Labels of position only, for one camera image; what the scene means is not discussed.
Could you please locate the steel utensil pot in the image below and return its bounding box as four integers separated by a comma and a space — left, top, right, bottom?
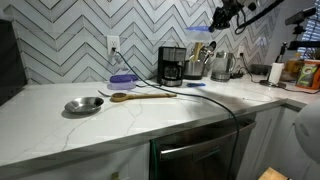
184, 61, 204, 80

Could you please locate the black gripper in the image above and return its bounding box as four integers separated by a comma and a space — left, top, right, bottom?
208, 0, 244, 33

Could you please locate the white wall outlet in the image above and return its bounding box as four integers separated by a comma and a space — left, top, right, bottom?
107, 36, 120, 56

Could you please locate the wooden spoon on counter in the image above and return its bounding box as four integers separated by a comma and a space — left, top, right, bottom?
110, 93, 176, 102

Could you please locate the glass electric kettle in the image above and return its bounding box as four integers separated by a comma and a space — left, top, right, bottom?
211, 51, 236, 82

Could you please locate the orange Gatorade tub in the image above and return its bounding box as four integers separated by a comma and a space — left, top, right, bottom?
296, 60, 320, 90

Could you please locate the blue lidded plastic container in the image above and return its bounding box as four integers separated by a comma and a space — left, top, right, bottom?
186, 26, 211, 41

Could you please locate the purple lidded plastic container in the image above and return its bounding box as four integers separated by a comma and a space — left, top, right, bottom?
107, 74, 138, 90

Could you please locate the dark green power cable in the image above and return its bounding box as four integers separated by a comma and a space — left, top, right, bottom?
111, 47, 241, 180

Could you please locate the black camera on stand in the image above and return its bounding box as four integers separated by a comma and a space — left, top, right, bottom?
285, 7, 316, 35

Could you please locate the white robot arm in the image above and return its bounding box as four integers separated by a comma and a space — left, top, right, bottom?
208, 0, 320, 164

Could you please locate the blue snack wrapper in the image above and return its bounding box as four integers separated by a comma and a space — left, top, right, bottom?
187, 83, 206, 87

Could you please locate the paper towel roll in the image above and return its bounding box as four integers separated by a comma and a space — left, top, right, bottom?
260, 63, 286, 88

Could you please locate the green dish towel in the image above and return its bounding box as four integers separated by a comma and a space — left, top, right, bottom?
150, 140, 158, 180

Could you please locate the small steel bowl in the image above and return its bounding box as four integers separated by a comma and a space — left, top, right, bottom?
64, 97, 104, 114

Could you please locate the black steel coffee maker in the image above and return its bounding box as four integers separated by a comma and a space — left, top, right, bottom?
157, 46, 186, 87

